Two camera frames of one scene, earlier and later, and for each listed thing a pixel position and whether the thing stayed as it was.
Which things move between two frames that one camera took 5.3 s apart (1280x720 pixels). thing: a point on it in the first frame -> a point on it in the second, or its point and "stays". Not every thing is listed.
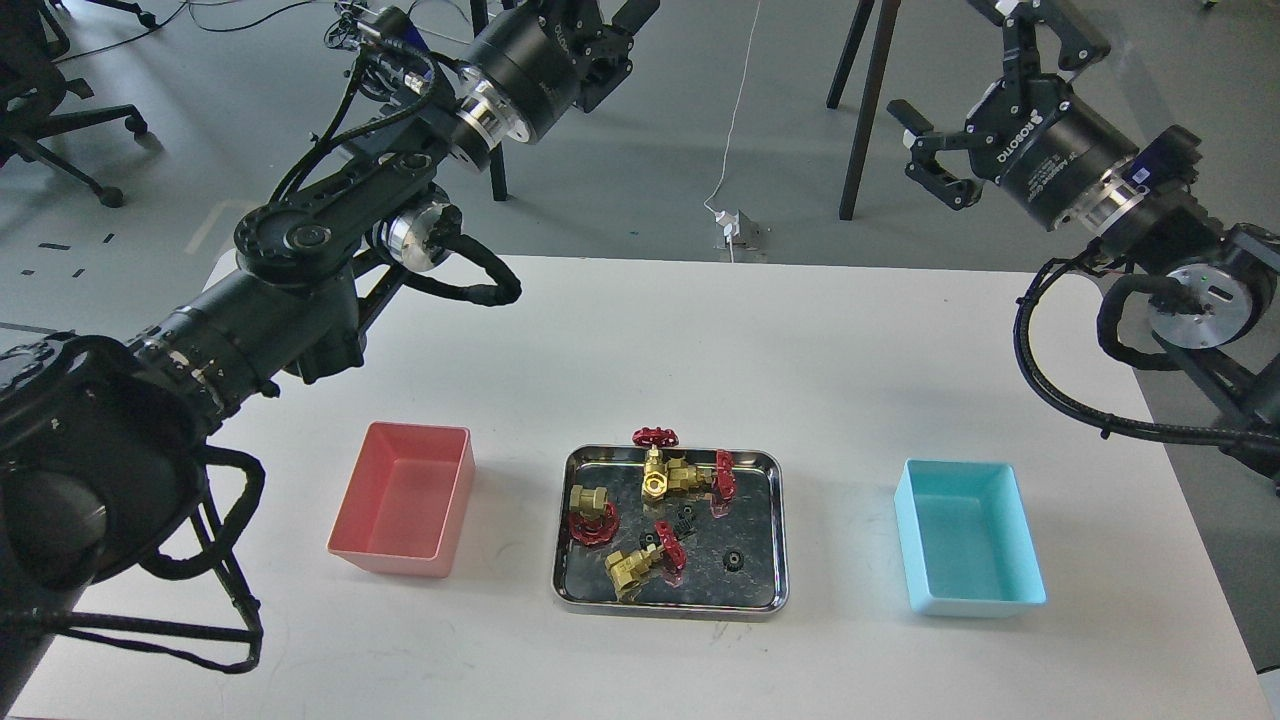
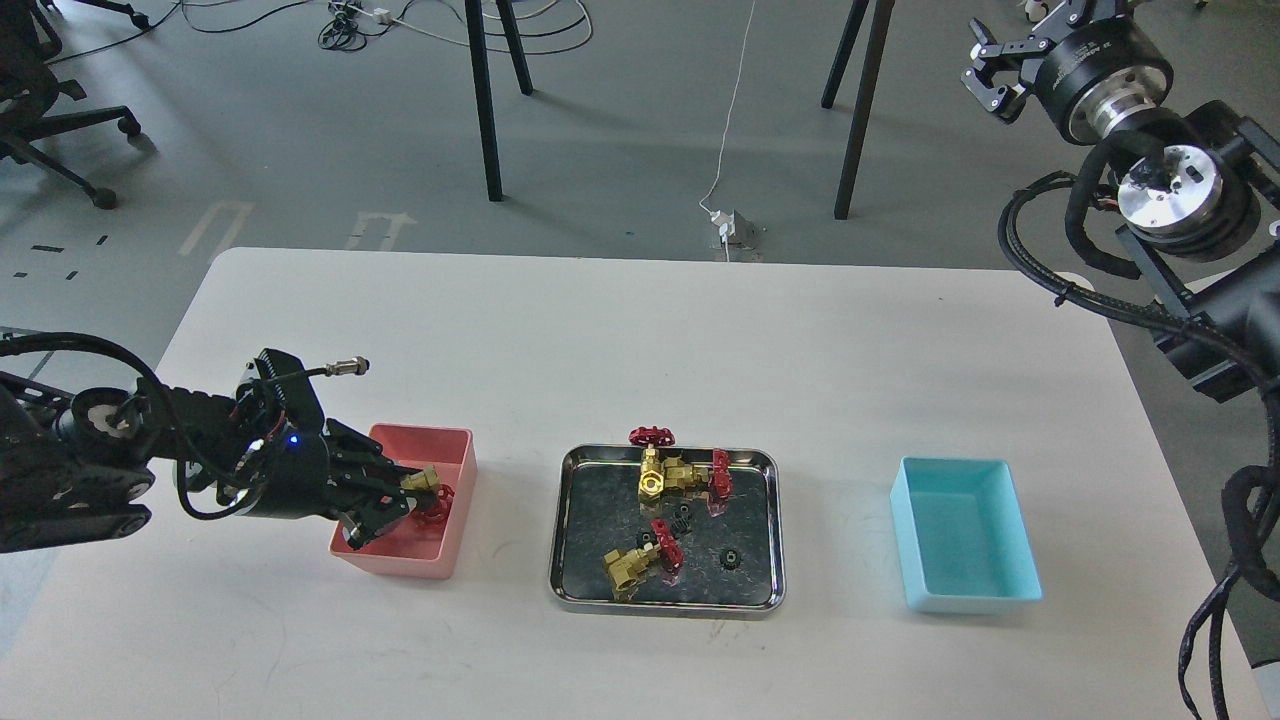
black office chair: (33, 87) stays
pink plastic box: (404, 505) stays
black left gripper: (545, 55) -> (322, 469)
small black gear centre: (685, 521) stays
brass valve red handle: (717, 484) stays
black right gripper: (1030, 135) -> (1090, 75)
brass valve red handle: (596, 531) -> (434, 501)
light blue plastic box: (966, 540) stays
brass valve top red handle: (654, 482) stays
